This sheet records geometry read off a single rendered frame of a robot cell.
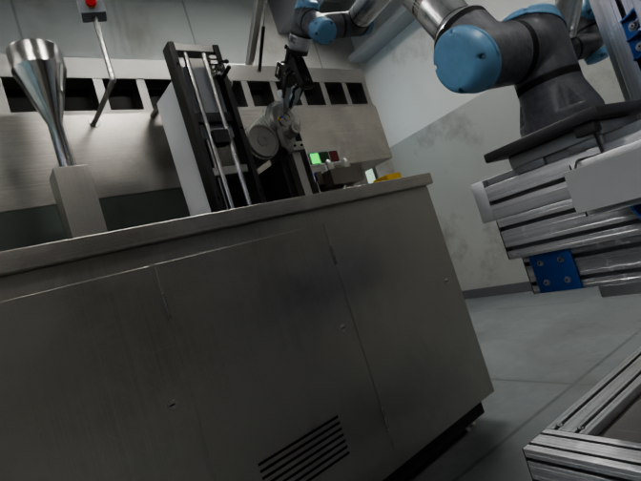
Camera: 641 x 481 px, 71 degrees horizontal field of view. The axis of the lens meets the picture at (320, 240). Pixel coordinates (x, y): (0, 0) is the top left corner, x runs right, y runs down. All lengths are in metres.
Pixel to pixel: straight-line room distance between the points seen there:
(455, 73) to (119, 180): 1.21
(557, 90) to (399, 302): 0.76
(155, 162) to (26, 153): 0.40
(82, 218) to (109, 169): 0.39
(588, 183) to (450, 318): 0.91
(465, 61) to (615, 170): 0.31
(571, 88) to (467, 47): 0.21
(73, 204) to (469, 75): 1.04
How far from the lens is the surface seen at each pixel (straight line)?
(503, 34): 0.92
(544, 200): 0.98
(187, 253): 1.08
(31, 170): 1.70
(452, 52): 0.91
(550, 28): 1.01
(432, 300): 1.55
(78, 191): 1.41
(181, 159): 1.65
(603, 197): 0.80
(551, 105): 0.96
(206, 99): 1.45
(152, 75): 1.95
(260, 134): 1.62
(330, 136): 2.27
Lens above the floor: 0.71
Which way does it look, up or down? 3 degrees up
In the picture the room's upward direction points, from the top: 17 degrees counter-clockwise
